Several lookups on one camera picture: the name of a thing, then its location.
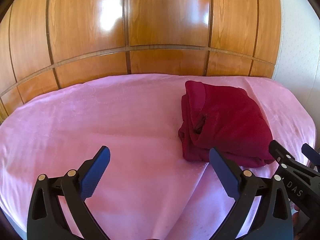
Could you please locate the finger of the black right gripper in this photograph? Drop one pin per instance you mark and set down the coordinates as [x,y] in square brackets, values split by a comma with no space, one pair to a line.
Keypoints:
[283,158]
[312,155]

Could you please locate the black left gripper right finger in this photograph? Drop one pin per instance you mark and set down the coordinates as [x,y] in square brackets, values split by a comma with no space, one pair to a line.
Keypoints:
[273,217]

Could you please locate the pink bed sheet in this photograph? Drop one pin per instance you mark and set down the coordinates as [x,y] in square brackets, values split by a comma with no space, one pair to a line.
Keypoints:
[148,190]

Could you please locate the wooden wardrobe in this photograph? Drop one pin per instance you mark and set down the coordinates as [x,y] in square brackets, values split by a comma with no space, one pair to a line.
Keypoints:
[47,45]

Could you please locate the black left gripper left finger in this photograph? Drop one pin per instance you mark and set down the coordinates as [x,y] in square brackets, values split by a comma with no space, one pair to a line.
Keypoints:
[46,219]

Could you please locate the dark red garment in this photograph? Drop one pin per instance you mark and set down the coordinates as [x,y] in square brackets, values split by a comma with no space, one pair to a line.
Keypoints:
[224,118]

